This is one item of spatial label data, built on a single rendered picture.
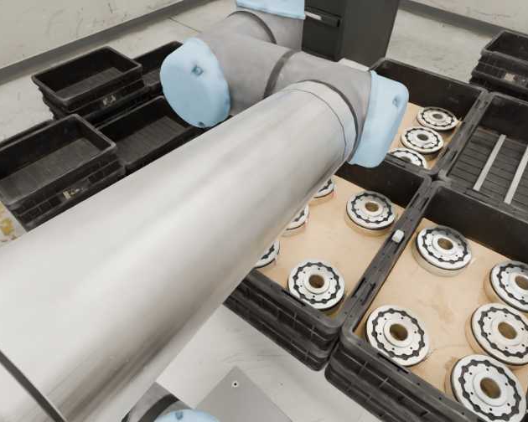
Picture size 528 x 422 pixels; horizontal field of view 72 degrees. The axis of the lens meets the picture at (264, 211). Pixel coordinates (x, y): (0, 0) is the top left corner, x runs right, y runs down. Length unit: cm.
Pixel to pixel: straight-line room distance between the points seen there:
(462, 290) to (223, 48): 62
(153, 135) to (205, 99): 147
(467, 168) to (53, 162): 142
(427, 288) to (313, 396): 30
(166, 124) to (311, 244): 124
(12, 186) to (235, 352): 111
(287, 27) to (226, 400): 58
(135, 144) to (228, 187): 162
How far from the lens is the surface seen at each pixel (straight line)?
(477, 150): 110
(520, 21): 396
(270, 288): 59
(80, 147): 166
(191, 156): 18
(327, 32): 217
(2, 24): 335
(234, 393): 71
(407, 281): 76
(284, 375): 78
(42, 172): 161
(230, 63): 35
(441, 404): 58
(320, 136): 23
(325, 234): 78
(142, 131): 184
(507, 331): 77
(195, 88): 34
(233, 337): 80
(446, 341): 73
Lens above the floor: 145
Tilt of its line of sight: 50 degrees down
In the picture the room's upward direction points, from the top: straight up
